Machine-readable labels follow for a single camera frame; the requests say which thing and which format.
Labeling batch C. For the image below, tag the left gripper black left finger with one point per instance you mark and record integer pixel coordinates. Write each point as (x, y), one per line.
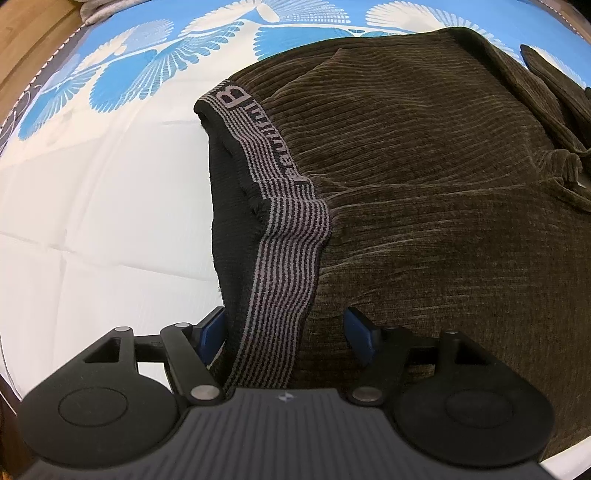
(123, 395)

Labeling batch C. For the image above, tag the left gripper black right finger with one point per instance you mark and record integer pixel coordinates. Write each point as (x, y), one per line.
(447, 396)

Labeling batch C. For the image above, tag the dark brown corduroy pants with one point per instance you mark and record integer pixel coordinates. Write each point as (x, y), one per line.
(430, 181)

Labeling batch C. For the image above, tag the blue white patterned bed sheet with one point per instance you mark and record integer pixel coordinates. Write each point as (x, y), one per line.
(106, 221)

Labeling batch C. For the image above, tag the folded white grey blanket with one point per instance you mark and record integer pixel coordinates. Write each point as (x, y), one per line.
(93, 11)

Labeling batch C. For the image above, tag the wooden bed frame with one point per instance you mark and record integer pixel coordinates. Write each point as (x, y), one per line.
(30, 32)

